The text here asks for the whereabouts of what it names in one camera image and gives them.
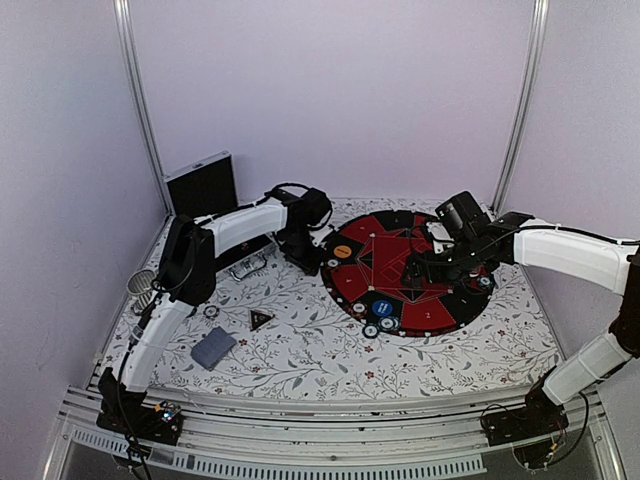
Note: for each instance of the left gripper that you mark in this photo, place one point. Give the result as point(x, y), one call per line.
point(309, 264)

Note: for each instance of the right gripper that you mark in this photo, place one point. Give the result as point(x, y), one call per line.
point(413, 264)

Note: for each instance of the green chips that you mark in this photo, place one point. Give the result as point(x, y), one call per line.
point(389, 324)
point(485, 282)

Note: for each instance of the orange big blind button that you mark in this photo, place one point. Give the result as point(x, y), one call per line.
point(342, 251)

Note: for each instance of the blue small blind button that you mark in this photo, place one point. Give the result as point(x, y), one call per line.
point(382, 308)

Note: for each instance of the red chips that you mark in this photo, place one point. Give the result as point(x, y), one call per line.
point(358, 309)

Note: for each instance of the blue chips off mat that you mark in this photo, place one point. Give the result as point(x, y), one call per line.
point(370, 331)

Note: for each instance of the blue card deck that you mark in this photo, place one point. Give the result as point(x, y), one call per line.
point(212, 348)

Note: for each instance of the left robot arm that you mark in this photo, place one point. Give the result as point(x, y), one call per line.
point(186, 275)

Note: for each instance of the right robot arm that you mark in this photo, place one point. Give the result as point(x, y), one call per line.
point(611, 263)

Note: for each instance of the round red black poker mat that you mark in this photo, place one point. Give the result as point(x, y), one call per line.
point(373, 272)

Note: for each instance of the triangular all in marker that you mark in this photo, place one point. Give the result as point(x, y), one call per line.
point(258, 319)

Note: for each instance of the floral tablecloth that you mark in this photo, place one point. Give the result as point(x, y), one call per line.
point(312, 350)

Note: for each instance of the ribbed metal cup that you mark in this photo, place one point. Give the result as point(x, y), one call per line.
point(139, 288)

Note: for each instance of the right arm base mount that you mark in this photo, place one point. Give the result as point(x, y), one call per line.
point(502, 425)

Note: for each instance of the aluminium frame post left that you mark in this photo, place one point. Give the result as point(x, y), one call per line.
point(122, 10)

